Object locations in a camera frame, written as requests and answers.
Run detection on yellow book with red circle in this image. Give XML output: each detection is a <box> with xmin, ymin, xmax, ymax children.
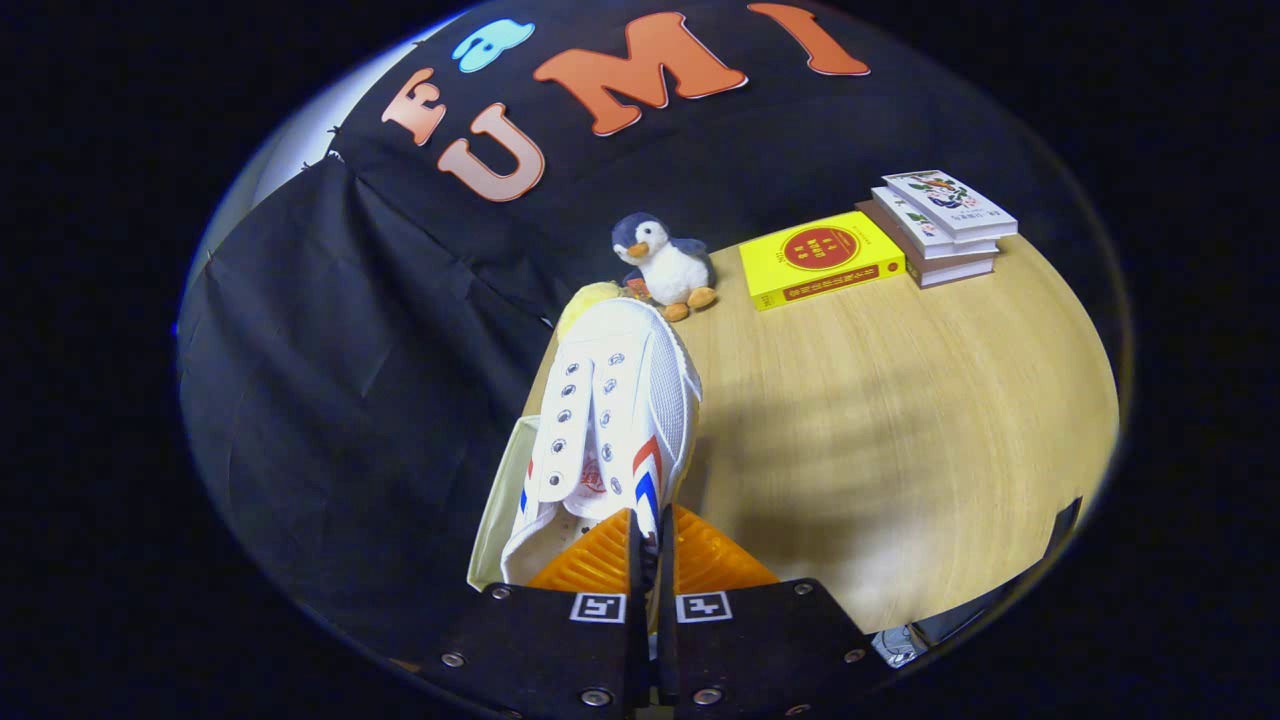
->
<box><xmin>739</xmin><ymin>211</ymin><xmax>907</xmax><ymax>312</ymax></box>

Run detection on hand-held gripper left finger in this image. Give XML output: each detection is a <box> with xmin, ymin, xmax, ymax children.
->
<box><xmin>415</xmin><ymin>508</ymin><xmax>651</xmax><ymax>720</ymax></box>

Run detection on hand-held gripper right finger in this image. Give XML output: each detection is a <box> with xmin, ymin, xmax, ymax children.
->
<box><xmin>658</xmin><ymin>505</ymin><xmax>881</xmax><ymax>720</ymax></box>

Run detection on penguin plush toy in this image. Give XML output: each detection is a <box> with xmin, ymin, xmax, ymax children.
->
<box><xmin>611</xmin><ymin>212</ymin><xmax>718</xmax><ymax>323</ymax></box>

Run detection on white shoe striped sides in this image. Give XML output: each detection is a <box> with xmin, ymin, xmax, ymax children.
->
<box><xmin>500</xmin><ymin>297</ymin><xmax>703</xmax><ymax>591</ymax></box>

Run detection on dark furniture piece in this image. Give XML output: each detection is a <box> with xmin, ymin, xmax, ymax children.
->
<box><xmin>1045</xmin><ymin>497</ymin><xmax>1084</xmax><ymax>561</ymax></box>

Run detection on white book with colourful print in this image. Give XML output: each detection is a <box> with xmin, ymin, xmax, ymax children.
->
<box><xmin>882</xmin><ymin>170</ymin><xmax>1019</xmax><ymax>242</ymax></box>

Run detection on beige fabric storage box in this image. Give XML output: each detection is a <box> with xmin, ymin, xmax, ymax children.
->
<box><xmin>467</xmin><ymin>415</ymin><xmax>541</xmax><ymax>591</ymax></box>

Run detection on yellow round plush toy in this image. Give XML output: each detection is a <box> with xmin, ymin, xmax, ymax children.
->
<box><xmin>556</xmin><ymin>282</ymin><xmax>623</xmax><ymax>341</ymax></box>

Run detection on grey metallic object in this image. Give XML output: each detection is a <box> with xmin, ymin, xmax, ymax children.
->
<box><xmin>870</xmin><ymin>622</ymin><xmax>931</xmax><ymax>669</ymax></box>

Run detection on brown book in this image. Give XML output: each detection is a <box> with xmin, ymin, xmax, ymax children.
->
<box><xmin>856</xmin><ymin>200</ymin><xmax>997</xmax><ymax>289</ymax></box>

